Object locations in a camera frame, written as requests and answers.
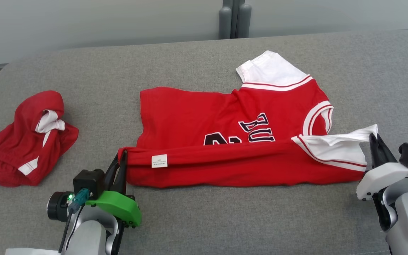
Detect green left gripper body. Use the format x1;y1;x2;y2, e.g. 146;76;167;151
85;191;143;228

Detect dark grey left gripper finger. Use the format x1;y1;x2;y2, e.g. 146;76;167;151
111;150;129;196
103;153;121;193

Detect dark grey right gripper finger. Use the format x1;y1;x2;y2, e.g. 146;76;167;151
369;134;382;169
374;134;398;167

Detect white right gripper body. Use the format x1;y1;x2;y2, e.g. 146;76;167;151
356;162;408;203

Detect red shorts with white stripes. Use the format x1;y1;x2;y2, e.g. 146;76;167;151
0;90;80;188

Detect red and white basketball jersey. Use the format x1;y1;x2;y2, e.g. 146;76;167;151
117;50;379;188

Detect white tape label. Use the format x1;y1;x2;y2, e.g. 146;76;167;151
5;248;61;255

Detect black cable with teal plug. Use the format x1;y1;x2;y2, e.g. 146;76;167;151
58;188;94;254

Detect dark grey upright post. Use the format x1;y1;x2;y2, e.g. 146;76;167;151
219;0;253;40

